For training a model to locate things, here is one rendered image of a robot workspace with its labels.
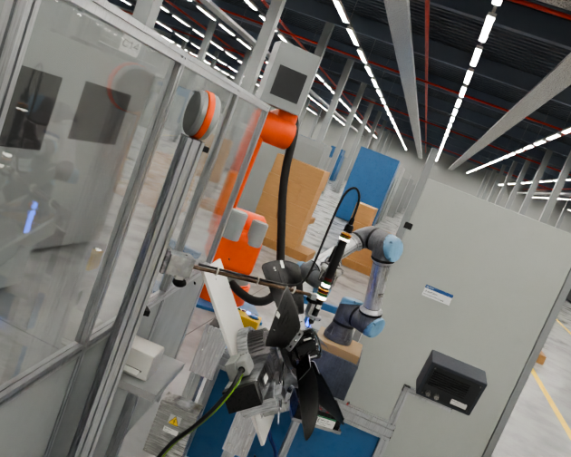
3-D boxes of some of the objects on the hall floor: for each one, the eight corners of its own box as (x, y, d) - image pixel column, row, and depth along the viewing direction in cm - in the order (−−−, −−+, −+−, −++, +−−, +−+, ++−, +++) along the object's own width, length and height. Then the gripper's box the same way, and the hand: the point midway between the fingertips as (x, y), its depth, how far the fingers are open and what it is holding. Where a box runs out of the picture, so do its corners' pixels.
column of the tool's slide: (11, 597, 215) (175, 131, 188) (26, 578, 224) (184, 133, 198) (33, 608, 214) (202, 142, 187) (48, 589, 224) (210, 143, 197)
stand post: (112, 577, 240) (208, 324, 223) (121, 562, 249) (214, 317, 232) (122, 581, 240) (219, 328, 223) (130, 566, 249) (225, 322, 232)
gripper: (339, 283, 250) (337, 294, 229) (314, 273, 251) (310, 282, 230) (347, 265, 249) (345, 274, 228) (322, 255, 250) (318, 262, 229)
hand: (331, 271), depth 230 cm, fingers closed on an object, 4 cm apart
